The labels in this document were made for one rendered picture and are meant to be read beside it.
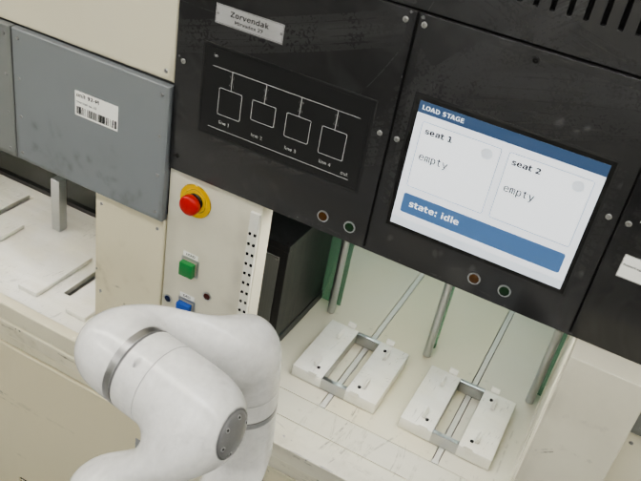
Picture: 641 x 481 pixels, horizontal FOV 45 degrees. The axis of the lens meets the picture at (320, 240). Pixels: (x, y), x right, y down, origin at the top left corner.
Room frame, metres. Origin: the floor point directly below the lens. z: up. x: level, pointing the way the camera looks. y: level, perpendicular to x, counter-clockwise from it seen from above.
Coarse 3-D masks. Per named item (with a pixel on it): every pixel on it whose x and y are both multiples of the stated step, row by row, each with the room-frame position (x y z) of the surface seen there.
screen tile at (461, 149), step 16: (432, 128) 1.06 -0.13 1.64; (432, 144) 1.05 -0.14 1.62; (448, 144) 1.04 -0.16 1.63; (464, 144) 1.04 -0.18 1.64; (480, 144) 1.03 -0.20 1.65; (464, 160) 1.03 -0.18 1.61; (480, 160) 1.03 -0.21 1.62; (496, 160) 1.02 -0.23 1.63; (416, 176) 1.06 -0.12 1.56; (432, 176) 1.05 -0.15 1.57; (448, 176) 1.04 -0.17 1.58; (480, 176) 1.02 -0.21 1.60; (432, 192) 1.05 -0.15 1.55; (448, 192) 1.04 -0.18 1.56; (464, 192) 1.03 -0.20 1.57; (480, 192) 1.02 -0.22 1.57; (480, 208) 1.02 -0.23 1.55
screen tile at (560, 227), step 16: (512, 160) 1.01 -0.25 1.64; (528, 160) 1.00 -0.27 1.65; (512, 176) 1.01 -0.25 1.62; (528, 176) 1.00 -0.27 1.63; (544, 176) 0.99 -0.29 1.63; (560, 176) 0.99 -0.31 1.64; (576, 176) 0.98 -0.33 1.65; (496, 192) 1.01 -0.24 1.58; (544, 192) 0.99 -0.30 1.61; (560, 192) 0.98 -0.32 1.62; (496, 208) 1.01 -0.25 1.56; (512, 208) 1.00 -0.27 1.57; (528, 208) 0.99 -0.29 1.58; (560, 208) 0.98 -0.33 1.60; (576, 208) 0.97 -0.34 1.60; (512, 224) 1.00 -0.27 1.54; (528, 224) 0.99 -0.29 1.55; (544, 224) 0.98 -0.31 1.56; (560, 224) 0.98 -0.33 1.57; (576, 224) 0.97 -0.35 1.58; (560, 240) 0.97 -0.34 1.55
